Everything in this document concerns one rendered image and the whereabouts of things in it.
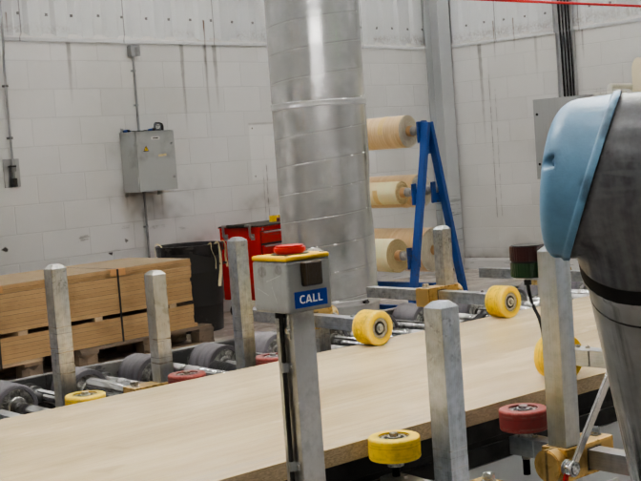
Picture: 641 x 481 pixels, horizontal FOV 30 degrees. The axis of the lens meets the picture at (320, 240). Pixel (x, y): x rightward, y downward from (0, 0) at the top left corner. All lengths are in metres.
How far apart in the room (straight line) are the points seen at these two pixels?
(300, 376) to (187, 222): 9.12
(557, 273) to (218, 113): 9.16
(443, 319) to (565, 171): 0.84
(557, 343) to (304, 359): 0.50
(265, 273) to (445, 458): 0.40
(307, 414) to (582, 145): 0.76
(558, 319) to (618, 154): 1.04
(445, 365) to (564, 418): 0.28
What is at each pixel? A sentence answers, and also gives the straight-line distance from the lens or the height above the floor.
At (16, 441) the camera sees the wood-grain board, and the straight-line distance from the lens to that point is 2.09.
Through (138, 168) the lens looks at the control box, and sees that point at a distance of 9.99.
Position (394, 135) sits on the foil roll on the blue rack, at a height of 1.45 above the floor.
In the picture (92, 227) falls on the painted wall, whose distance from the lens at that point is 9.98.
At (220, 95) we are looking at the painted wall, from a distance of 10.92.
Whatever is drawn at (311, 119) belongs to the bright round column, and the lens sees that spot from 5.89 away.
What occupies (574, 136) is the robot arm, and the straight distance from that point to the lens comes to 0.84.
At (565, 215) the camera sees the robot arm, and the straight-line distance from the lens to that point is 0.84.
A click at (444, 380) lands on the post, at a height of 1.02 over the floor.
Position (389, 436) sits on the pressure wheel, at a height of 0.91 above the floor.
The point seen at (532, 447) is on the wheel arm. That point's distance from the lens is 1.98.
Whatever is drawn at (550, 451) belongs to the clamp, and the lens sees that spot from 1.87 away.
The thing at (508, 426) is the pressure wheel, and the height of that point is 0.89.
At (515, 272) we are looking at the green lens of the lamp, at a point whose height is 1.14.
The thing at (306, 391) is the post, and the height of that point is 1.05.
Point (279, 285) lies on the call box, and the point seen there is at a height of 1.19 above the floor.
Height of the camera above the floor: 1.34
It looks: 4 degrees down
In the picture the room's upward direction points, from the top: 4 degrees counter-clockwise
